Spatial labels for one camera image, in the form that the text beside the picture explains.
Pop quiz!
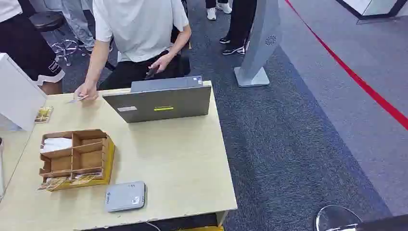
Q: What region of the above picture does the dark phone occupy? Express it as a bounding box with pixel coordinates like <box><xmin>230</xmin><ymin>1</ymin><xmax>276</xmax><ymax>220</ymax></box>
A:
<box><xmin>145</xmin><ymin>65</ymin><xmax>160</xmax><ymax>80</ymax></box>

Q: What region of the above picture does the small card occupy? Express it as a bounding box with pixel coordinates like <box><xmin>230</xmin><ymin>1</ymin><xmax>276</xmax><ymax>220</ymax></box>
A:
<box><xmin>66</xmin><ymin>95</ymin><xmax>89</xmax><ymax>104</ymax></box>

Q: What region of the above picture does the grey laptop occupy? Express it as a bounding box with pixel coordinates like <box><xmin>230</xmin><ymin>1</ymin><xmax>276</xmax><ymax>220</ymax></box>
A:
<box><xmin>102</xmin><ymin>75</ymin><xmax>213</xmax><ymax>124</ymax></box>

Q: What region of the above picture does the grey kiosk stand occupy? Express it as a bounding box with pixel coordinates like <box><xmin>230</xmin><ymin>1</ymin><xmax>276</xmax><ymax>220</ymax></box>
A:
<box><xmin>234</xmin><ymin>0</ymin><xmax>283</xmax><ymax>88</ymax></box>

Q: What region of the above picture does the person in black trousers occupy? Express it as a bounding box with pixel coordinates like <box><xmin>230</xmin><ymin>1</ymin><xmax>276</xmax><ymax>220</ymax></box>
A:
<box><xmin>219</xmin><ymin>0</ymin><xmax>258</xmax><ymax>56</ymax></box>

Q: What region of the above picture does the person in white shoes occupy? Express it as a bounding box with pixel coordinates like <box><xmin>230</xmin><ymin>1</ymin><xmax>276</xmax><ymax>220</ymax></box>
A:
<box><xmin>205</xmin><ymin>0</ymin><xmax>233</xmax><ymax>21</ymax></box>

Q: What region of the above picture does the seated person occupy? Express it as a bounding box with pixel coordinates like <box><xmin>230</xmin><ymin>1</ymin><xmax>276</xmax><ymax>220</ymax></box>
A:
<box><xmin>74</xmin><ymin>0</ymin><xmax>192</xmax><ymax>102</ymax></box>

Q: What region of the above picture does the yellow box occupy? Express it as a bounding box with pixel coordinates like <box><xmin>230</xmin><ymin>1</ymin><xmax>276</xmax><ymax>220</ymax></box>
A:
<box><xmin>178</xmin><ymin>225</ymin><xmax>225</xmax><ymax>231</ymax></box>

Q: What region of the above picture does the grey card reader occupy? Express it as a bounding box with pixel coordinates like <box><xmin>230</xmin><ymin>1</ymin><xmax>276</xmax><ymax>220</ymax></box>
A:
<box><xmin>104</xmin><ymin>181</ymin><xmax>147</xmax><ymax>213</ymax></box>

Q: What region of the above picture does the wooden card box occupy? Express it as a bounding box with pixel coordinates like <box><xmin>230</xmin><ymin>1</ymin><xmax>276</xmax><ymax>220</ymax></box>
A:
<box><xmin>38</xmin><ymin>129</ymin><xmax>109</xmax><ymax>180</ymax></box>

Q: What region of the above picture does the printed yellow card stack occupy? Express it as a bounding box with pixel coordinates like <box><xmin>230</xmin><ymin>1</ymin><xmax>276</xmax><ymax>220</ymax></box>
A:
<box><xmin>69</xmin><ymin>173</ymin><xmax>104</xmax><ymax>186</ymax></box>
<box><xmin>37</xmin><ymin>177</ymin><xmax>69</xmax><ymax>192</ymax></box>

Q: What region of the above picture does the white card stack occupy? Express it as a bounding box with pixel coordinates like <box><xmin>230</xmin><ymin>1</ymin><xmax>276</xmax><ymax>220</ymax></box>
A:
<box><xmin>40</xmin><ymin>137</ymin><xmax>74</xmax><ymax>154</ymax></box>

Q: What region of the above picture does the person in grey trousers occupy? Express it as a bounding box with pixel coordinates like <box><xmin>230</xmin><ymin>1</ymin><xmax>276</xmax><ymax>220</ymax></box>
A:
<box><xmin>60</xmin><ymin>0</ymin><xmax>97</xmax><ymax>52</ymax></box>

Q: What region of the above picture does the round chrome stool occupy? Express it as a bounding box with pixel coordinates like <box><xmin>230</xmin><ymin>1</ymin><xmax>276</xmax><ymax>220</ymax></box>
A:
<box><xmin>314</xmin><ymin>205</ymin><xmax>364</xmax><ymax>231</ymax></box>

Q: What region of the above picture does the black round stool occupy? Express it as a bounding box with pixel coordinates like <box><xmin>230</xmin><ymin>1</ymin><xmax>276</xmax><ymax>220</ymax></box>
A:
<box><xmin>29</xmin><ymin>11</ymin><xmax>86</xmax><ymax>67</ymax></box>

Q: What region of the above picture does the white panel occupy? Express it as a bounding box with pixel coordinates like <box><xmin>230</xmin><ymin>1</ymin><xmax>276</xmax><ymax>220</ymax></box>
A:
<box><xmin>0</xmin><ymin>52</ymin><xmax>48</xmax><ymax>132</ymax></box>

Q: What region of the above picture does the person in black shorts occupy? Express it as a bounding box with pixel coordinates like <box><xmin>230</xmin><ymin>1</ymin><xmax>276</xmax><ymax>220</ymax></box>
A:
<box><xmin>0</xmin><ymin>0</ymin><xmax>66</xmax><ymax>96</ymax></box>

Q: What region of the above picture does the dark bar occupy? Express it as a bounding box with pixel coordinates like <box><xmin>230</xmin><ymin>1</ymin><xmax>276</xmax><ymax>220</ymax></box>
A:
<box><xmin>325</xmin><ymin>214</ymin><xmax>408</xmax><ymax>231</ymax></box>

